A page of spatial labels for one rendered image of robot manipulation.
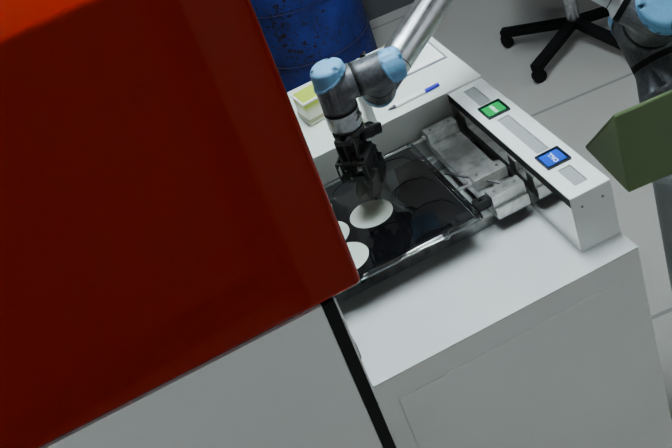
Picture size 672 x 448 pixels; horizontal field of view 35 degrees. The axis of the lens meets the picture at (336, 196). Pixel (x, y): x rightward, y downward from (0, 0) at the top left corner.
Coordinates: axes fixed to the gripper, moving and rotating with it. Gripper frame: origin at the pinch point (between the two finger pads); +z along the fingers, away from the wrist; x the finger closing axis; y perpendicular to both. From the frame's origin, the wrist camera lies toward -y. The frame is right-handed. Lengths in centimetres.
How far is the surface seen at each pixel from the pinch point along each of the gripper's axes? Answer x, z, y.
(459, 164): 16.5, 3.3, -12.3
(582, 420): 40, 47, 26
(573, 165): 45.4, -4.6, 2.6
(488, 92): 22.6, -4.7, -28.6
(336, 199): -10.2, 1.4, -0.5
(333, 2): -78, 44, -186
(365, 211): -1.7, 1.3, 4.8
